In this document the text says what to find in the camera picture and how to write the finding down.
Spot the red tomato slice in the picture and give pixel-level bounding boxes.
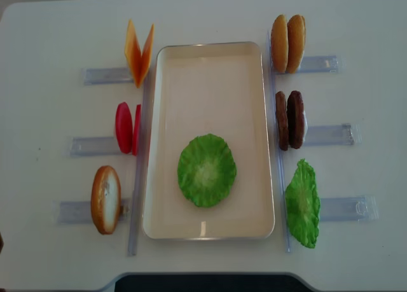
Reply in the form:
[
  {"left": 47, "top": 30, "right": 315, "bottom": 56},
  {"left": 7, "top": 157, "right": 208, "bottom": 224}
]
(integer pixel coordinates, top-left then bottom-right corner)
[
  {"left": 115, "top": 102, "right": 133, "bottom": 154},
  {"left": 132, "top": 104, "right": 141, "bottom": 156}
]

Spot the green lettuce leaf on tray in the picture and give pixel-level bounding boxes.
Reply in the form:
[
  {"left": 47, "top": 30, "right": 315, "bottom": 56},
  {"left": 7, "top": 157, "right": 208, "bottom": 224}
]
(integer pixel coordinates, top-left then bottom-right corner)
[{"left": 177, "top": 134, "right": 237, "bottom": 208}]

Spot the left brown meat patty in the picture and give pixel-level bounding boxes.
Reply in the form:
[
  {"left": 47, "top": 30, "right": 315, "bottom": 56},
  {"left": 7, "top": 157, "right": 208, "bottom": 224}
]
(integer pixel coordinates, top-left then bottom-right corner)
[{"left": 275, "top": 91, "right": 289, "bottom": 151}]

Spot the right dark meat patty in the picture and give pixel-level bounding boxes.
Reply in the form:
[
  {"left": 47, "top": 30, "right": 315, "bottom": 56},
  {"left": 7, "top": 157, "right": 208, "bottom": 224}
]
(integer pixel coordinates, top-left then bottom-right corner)
[{"left": 287, "top": 90, "right": 305, "bottom": 149}]

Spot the right orange cheese slice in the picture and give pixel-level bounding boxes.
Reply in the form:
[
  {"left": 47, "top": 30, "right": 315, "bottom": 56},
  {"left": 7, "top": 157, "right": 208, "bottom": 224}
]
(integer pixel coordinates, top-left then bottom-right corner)
[{"left": 136, "top": 24, "right": 155, "bottom": 88}]

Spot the orange cheese slice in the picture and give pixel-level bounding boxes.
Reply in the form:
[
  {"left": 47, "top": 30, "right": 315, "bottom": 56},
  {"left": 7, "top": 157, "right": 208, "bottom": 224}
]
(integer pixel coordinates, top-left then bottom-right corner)
[
  {"left": 136, "top": 24, "right": 155, "bottom": 88},
  {"left": 124, "top": 19, "right": 141, "bottom": 88}
]

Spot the left orange cheese slice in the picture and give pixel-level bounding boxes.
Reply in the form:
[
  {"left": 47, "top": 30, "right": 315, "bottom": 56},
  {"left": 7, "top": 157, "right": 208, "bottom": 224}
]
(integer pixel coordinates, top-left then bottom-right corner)
[{"left": 124, "top": 19, "right": 141, "bottom": 88}]

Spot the bread slice with white face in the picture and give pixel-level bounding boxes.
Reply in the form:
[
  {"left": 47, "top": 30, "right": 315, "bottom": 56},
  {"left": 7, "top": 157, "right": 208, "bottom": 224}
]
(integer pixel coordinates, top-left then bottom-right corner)
[{"left": 91, "top": 165, "right": 121, "bottom": 235}]

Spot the upright green lettuce leaf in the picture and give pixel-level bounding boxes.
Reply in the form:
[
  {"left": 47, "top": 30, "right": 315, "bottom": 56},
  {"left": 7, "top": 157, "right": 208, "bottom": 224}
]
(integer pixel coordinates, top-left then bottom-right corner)
[{"left": 285, "top": 158, "right": 321, "bottom": 249}]

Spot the cream rectangular serving tray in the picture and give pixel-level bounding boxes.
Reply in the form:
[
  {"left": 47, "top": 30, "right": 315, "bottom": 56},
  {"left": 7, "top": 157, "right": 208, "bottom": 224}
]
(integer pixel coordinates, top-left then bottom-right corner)
[{"left": 139, "top": 42, "right": 275, "bottom": 240}]

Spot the left golden bun slice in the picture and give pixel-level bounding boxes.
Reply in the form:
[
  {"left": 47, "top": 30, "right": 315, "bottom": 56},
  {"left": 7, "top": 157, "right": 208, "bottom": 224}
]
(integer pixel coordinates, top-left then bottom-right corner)
[{"left": 271, "top": 15, "right": 289, "bottom": 73}]

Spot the golden bun slice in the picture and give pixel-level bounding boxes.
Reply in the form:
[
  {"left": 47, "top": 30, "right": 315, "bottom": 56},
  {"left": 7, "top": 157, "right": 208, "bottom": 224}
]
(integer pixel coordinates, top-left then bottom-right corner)
[
  {"left": 286, "top": 15, "right": 306, "bottom": 73},
  {"left": 271, "top": 15, "right": 289, "bottom": 73}
]

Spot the right golden bun slice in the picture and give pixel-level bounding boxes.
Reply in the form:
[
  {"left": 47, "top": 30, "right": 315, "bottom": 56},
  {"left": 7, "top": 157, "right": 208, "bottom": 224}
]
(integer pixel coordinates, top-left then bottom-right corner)
[{"left": 286, "top": 15, "right": 306, "bottom": 73}]

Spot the left clear acrylic rack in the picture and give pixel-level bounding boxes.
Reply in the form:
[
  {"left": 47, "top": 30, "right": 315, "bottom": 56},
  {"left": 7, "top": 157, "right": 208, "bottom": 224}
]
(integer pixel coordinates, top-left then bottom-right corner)
[{"left": 54, "top": 67, "right": 156, "bottom": 256}]

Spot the clear acrylic rack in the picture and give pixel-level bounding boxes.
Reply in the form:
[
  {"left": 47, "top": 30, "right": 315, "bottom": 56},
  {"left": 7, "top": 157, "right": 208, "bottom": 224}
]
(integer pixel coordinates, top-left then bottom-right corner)
[
  {"left": 265, "top": 31, "right": 380, "bottom": 253},
  {"left": 54, "top": 67, "right": 156, "bottom": 256}
]

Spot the right clear acrylic rack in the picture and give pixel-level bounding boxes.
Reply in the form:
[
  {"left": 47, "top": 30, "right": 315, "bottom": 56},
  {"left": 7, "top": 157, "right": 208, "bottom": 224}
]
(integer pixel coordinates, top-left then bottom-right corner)
[{"left": 265, "top": 31, "right": 380, "bottom": 253}]

